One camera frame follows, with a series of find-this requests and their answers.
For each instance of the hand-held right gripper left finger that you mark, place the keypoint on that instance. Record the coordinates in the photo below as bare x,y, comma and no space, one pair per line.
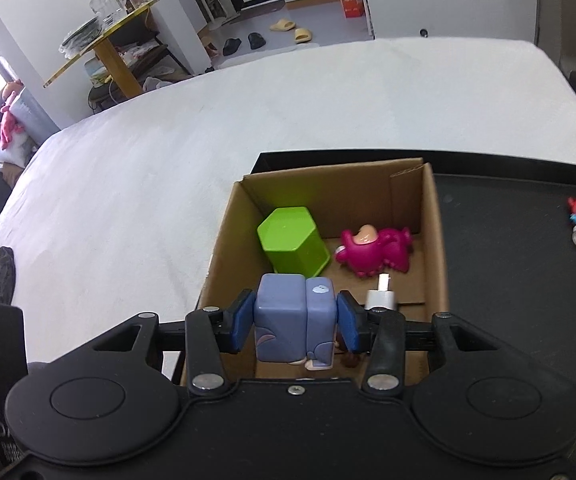
242,322

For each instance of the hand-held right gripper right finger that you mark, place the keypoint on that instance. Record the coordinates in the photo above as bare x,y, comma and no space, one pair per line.
350,322

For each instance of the white charger plug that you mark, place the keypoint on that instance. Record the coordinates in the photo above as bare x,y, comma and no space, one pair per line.
381,299

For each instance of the purple block figure toy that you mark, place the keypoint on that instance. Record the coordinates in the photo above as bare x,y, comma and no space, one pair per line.
288,320

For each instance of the pink dinosaur toy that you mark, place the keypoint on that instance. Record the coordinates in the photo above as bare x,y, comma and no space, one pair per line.
375,252

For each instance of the brown cardboard box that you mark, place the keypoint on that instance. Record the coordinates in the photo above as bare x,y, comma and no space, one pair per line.
432,240

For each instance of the black tray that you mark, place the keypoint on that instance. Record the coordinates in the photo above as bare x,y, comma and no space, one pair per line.
507,270

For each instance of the green hexagonal cup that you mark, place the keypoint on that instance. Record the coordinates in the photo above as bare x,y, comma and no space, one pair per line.
293,240

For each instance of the white bed sheet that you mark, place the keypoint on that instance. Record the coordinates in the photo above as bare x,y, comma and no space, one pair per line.
168,160

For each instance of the pink plush toy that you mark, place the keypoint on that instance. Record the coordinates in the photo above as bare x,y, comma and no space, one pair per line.
10,125

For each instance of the black slipper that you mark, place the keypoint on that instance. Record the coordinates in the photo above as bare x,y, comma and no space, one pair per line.
256,40
232,46

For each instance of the brown slipper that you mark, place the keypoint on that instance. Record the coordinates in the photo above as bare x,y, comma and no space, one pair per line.
210,47

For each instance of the beige slipper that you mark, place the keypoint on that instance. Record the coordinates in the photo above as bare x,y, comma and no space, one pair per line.
304,35
283,25

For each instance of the yellow top table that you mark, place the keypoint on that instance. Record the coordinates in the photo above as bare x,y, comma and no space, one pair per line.
113,60

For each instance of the stack of plates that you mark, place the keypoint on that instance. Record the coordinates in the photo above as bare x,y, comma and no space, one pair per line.
80,35

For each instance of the glass jar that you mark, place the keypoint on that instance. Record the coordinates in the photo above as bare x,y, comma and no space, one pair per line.
103,0

